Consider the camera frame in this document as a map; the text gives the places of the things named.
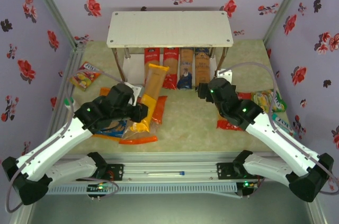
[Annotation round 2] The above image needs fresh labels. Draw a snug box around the blue-bottomed spaghetti pack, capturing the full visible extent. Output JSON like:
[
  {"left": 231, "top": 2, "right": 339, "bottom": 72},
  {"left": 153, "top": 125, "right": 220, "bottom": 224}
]
[{"left": 176, "top": 48, "right": 194, "bottom": 91}]

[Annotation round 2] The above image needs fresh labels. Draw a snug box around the orange macaroni bag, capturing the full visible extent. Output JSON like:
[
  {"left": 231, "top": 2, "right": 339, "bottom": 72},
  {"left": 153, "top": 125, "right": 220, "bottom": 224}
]
[{"left": 119, "top": 95, "right": 168, "bottom": 146}]

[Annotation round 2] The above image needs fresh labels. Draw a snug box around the yellow spaghetti bag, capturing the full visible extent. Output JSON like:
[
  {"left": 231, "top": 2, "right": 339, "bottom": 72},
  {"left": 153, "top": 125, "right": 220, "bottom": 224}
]
[{"left": 129, "top": 63, "right": 170, "bottom": 133}]

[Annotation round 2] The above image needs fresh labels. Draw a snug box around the red spaghetti pack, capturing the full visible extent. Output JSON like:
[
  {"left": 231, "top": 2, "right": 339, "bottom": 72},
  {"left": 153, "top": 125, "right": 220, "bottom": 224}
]
[
  {"left": 162, "top": 48, "right": 179, "bottom": 90},
  {"left": 144, "top": 48, "right": 162, "bottom": 87}
]

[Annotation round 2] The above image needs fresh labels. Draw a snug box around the orange and blue pasta bag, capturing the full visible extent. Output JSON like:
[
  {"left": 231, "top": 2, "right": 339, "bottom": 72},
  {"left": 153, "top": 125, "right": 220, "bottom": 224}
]
[{"left": 92, "top": 87, "right": 128, "bottom": 142}]

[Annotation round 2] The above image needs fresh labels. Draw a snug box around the red pasta bag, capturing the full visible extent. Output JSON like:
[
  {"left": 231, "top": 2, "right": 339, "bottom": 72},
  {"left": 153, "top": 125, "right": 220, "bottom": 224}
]
[{"left": 216, "top": 92, "right": 252, "bottom": 131}]

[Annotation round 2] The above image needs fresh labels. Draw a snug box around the white two-tier shelf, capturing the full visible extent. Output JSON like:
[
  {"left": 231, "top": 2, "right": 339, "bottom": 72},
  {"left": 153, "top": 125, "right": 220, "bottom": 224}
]
[{"left": 106, "top": 11, "right": 234, "bottom": 89}]

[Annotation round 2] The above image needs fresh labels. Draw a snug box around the red and yellow candy bag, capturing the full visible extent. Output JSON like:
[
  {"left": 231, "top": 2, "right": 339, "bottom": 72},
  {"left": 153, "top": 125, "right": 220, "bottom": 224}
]
[{"left": 69, "top": 61, "right": 103, "bottom": 92}]

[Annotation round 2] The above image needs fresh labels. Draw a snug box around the brown spaghetti pack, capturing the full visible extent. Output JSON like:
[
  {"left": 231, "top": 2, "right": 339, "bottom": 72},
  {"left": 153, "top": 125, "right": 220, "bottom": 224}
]
[{"left": 194, "top": 48, "right": 212, "bottom": 88}]

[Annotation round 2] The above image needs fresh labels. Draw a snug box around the green candy bag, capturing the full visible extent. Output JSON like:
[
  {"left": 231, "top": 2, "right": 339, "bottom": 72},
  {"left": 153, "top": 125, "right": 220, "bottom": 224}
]
[{"left": 250, "top": 89, "right": 288, "bottom": 113}]

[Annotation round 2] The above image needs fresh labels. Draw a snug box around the white bottle with green cap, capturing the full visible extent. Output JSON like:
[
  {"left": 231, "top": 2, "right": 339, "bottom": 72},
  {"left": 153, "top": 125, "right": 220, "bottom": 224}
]
[{"left": 64, "top": 96, "right": 77, "bottom": 111}]

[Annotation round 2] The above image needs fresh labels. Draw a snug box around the circuit board with green light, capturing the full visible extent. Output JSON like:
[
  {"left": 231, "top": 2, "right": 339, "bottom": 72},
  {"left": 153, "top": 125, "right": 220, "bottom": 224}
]
[
  {"left": 237, "top": 180, "right": 263, "bottom": 198},
  {"left": 86, "top": 181, "right": 113, "bottom": 200}
]

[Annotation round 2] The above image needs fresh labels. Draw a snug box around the clear tube with blue tip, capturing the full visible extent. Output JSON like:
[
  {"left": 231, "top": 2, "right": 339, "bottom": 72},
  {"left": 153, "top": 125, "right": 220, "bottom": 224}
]
[{"left": 144, "top": 171, "right": 185, "bottom": 176}]

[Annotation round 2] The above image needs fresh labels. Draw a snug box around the left arm lavender cable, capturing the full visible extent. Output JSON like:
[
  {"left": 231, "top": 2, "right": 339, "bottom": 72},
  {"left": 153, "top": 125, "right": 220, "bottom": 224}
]
[{"left": 5, "top": 69, "right": 128, "bottom": 213}]

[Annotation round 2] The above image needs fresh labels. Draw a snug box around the arm lavender cable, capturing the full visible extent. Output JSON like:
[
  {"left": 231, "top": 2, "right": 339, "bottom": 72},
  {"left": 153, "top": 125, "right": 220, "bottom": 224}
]
[
  {"left": 218, "top": 62, "right": 336, "bottom": 195},
  {"left": 5, "top": 69, "right": 128, "bottom": 213}
]

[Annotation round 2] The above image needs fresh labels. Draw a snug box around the right arm lavender cable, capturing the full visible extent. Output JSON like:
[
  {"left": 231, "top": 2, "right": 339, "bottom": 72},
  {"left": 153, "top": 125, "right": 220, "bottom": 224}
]
[{"left": 218, "top": 62, "right": 336, "bottom": 195}]

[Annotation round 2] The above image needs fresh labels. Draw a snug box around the aluminium side rail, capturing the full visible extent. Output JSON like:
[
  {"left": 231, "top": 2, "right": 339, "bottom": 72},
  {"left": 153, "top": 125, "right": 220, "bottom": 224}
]
[{"left": 38, "top": 43, "right": 87, "bottom": 163}]

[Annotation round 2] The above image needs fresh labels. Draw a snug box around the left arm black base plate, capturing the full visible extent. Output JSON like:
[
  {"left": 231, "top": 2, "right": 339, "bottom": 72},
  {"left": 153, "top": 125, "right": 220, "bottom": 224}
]
[{"left": 92, "top": 163, "right": 124, "bottom": 182}]

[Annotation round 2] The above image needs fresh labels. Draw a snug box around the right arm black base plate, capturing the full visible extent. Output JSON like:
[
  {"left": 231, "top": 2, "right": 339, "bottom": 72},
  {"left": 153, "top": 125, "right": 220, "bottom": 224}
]
[{"left": 216, "top": 162, "right": 265, "bottom": 181}]

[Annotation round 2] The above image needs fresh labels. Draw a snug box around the aluminium front rail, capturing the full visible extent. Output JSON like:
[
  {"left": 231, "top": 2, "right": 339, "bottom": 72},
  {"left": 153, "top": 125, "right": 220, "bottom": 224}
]
[{"left": 25, "top": 154, "right": 281, "bottom": 182}]

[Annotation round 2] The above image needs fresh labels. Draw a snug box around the white slotted cable duct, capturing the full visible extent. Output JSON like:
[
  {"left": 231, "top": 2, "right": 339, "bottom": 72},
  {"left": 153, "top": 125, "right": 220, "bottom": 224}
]
[{"left": 46, "top": 183, "right": 238, "bottom": 196}]

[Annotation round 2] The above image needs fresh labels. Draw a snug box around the aluminium frame post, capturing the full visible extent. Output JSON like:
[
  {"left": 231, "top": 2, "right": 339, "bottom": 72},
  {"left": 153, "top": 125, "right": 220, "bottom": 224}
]
[
  {"left": 23, "top": 0, "right": 83, "bottom": 51},
  {"left": 262, "top": 0, "right": 311, "bottom": 49}
]

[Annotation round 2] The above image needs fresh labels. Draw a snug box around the aluminium lower frame rail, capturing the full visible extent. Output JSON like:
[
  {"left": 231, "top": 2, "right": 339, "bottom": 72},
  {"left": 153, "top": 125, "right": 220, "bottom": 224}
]
[
  {"left": 9, "top": 202, "right": 37, "bottom": 224},
  {"left": 307, "top": 199, "right": 328, "bottom": 224}
]

